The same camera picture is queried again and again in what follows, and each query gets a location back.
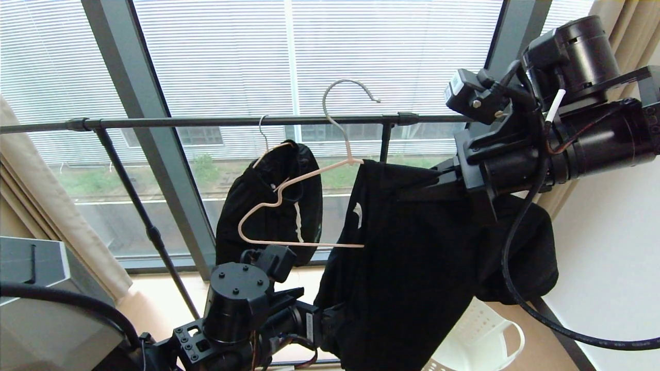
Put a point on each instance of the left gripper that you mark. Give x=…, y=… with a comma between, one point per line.
x=312, y=324

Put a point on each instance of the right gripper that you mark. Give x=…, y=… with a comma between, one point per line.
x=515, y=165

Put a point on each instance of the pink clothes hanger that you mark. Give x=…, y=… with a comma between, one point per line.
x=299, y=178
x=264, y=134

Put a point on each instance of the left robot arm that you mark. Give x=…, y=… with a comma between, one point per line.
x=237, y=299

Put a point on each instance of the white laundry basket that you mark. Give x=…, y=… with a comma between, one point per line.
x=490, y=335

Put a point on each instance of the black clothes rack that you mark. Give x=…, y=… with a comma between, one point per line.
x=206, y=121

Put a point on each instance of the beige curtain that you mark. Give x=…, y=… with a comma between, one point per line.
x=51, y=216
x=634, y=31

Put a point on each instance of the window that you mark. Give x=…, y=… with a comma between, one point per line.
x=154, y=103

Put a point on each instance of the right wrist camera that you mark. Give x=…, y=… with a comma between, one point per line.
x=474, y=95

